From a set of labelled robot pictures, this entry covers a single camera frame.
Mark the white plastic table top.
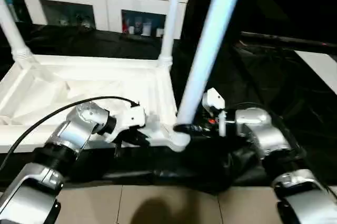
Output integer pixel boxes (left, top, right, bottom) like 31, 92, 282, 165
0, 54, 192, 154

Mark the white plastic table leg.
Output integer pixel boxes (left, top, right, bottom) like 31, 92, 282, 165
0, 0, 34, 70
175, 0, 249, 129
157, 0, 185, 69

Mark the black plastic mat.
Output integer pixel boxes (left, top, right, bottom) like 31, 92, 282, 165
0, 23, 337, 194

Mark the black flat screen television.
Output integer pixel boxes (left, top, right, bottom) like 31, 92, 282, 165
241, 0, 337, 49

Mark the white cabinet with glass doors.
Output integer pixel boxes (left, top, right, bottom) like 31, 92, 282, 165
15, 0, 190, 40

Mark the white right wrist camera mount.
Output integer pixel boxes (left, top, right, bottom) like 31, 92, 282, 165
202, 88, 227, 138

